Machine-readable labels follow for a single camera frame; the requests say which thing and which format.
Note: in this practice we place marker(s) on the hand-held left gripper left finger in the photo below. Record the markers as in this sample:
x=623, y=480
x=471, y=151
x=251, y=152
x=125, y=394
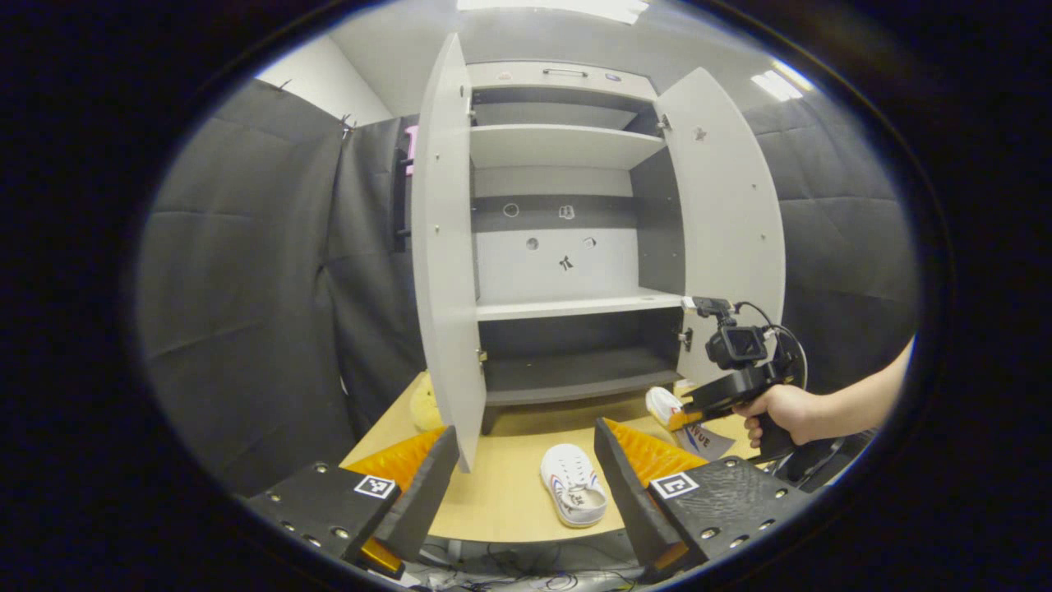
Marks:
x=419, y=501

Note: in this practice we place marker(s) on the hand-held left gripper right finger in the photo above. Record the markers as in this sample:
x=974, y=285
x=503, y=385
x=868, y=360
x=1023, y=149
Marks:
x=629, y=493

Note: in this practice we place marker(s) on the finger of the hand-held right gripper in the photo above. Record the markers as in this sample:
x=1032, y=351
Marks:
x=699, y=413

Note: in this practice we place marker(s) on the grey shoe cabinet door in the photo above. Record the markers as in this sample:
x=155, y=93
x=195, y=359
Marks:
x=444, y=271
x=727, y=222

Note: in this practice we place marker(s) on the grey shoe cabinet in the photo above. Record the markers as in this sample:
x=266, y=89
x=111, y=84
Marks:
x=559, y=148

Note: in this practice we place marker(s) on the white printed box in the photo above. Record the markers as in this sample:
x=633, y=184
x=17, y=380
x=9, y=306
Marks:
x=707, y=440

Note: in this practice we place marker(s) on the pale yellow soft object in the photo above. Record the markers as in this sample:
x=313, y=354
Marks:
x=423, y=407

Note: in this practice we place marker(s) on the black chair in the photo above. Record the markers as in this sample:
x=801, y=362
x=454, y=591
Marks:
x=822, y=460

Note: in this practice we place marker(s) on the black backdrop cloth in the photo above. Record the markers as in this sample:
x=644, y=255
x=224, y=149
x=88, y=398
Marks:
x=374, y=271

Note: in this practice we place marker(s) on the small ceiling light panel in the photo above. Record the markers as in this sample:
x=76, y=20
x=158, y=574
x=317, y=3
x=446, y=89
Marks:
x=779, y=82

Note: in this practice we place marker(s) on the large ceiling light panel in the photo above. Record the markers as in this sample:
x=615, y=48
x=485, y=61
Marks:
x=559, y=6

